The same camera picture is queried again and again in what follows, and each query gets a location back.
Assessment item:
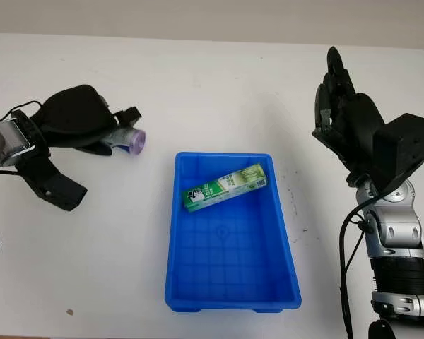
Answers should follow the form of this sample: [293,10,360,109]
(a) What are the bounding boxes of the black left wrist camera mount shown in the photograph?
[16,150,89,213]

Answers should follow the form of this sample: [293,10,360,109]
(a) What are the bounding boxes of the green toothpaste box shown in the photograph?
[182,162,269,214]

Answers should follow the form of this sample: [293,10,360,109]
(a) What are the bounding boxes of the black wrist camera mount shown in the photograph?
[16,150,89,213]
[372,113,424,196]

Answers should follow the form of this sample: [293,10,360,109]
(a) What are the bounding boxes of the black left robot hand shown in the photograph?
[31,83,143,156]

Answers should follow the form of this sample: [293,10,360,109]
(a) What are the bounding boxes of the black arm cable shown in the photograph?
[0,100,44,123]
[338,201,376,339]

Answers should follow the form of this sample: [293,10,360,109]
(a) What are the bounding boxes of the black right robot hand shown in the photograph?
[311,45,388,177]

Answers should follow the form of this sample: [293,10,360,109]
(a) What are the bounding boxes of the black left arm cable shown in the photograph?
[0,100,44,123]

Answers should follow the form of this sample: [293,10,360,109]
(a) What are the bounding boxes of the blue plastic tray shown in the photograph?
[164,151,302,314]

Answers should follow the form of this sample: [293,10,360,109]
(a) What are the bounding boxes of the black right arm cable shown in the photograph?
[338,201,376,339]

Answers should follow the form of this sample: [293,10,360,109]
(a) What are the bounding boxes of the purple garbage bag roll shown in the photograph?
[102,126,148,156]

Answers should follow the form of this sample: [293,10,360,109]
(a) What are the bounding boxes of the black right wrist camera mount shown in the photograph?
[372,113,424,196]

